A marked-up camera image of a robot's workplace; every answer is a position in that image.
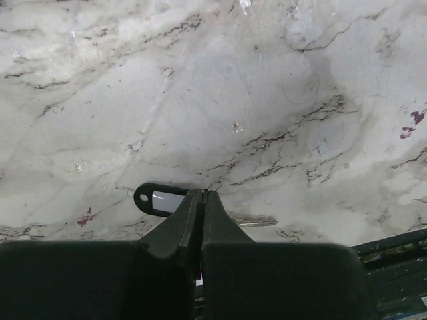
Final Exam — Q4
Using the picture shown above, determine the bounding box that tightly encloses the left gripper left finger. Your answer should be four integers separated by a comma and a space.
1, 189, 202, 319

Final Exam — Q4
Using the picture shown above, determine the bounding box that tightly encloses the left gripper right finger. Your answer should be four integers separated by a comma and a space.
201, 191, 380, 319

